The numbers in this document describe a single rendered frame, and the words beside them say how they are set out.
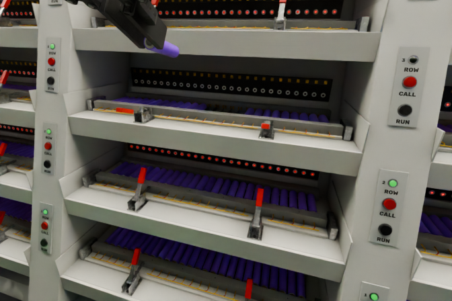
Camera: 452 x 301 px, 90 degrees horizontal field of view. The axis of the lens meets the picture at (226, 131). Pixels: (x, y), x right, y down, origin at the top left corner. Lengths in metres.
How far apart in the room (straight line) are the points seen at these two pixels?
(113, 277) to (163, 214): 0.23
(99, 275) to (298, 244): 0.48
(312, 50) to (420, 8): 0.16
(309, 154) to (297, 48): 0.19
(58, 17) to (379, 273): 0.81
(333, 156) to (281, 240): 0.19
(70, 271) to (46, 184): 0.22
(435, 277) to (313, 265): 0.19
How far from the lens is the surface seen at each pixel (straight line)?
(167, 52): 0.33
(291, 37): 0.43
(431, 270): 0.56
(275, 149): 0.42
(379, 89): 0.44
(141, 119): 0.52
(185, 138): 0.45
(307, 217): 0.52
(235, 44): 0.45
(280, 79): 0.58
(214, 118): 0.48
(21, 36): 0.76
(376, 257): 0.49
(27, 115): 0.72
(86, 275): 0.73
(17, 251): 0.88
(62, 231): 0.70
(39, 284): 0.82
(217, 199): 0.53
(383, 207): 0.46
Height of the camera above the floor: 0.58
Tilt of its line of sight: 4 degrees down
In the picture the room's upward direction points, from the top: 6 degrees clockwise
